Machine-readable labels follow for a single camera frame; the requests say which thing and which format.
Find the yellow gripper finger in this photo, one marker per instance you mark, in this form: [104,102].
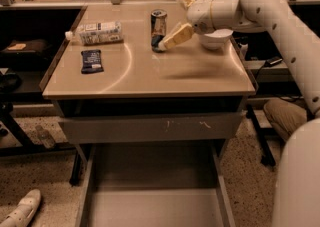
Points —
[178,35]
[185,4]

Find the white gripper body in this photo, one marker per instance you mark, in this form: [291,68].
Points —
[199,16]

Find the redbull can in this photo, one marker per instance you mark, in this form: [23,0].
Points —
[158,27]

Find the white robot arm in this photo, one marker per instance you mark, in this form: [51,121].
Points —
[297,192]

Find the top drawer front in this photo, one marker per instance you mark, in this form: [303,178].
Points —
[151,128]

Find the grey drawer cabinet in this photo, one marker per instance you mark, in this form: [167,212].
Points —
[138,81]

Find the open middle drawer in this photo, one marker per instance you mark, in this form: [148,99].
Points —
[154,185]

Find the white bowl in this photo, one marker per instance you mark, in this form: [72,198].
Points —
[215,40]

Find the white milk carton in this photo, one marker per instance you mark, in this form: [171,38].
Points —
[96,33]

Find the black power adapter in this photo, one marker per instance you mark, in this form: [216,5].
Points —
[273,61]

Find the dark blue snack packet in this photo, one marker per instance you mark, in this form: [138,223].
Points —
[91,61]

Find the khaki trouser leg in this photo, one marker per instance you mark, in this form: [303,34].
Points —
[285,117]

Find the black bag on shelf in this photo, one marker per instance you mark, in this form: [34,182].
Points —
[26,50]

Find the clear plastic water bottle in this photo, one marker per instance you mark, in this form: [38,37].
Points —
[45,137]

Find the white perforated shoe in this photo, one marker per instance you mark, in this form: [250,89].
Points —
[27,207]

